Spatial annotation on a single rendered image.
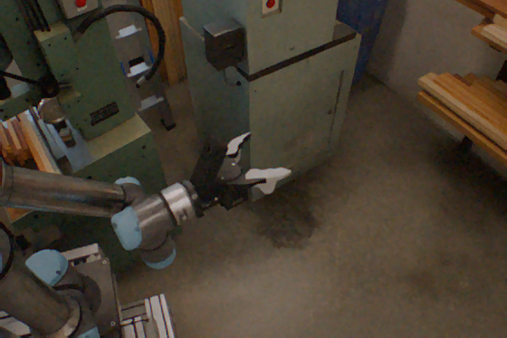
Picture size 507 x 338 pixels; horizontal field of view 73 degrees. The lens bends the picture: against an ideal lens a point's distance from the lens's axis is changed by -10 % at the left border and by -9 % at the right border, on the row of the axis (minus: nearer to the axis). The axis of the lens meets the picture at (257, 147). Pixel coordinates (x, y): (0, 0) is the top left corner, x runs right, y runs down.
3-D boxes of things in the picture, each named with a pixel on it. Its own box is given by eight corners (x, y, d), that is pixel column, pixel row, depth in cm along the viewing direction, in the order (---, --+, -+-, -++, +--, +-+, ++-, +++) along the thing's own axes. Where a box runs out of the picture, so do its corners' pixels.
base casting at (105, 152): (-4, 149, 150) (-15, 136, 143) (111, 91, 174) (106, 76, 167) (24, 221, 127) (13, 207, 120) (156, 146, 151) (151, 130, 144)
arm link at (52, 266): (75, 259, 97) (54, 235, 87) (91, 300, 89) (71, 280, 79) (35, 279, 92) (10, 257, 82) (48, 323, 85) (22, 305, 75)
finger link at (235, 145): (241, 146, 90) (224, 173, 84) (238, 127, 86) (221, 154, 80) (253, 149, 89) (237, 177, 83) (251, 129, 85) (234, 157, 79)
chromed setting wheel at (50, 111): (44, 127, 124) (30, 101, 115) (76, 111, 129) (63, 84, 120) (47, 131, 123) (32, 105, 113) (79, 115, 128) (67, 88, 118)
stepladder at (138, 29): (136, 132, 256) (74, -42, 175) (166, 117, 266) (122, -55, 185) (144, 144, 246) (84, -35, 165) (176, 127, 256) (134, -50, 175)
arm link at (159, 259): (162, 224, 88) (152, 198, 80) (184, 261, 82) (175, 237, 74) (132, 239, 85) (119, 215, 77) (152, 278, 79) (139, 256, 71)
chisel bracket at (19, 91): (0, 115, 124) (-11, 98, 118) (35, 98, 130) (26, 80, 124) (4, 126, 121) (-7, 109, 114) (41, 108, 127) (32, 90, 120)
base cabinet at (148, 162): (58, 231, 203) (-5, 149, 150) (143, 180, 228) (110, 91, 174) (90, 293, 180) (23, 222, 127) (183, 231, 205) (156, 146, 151)
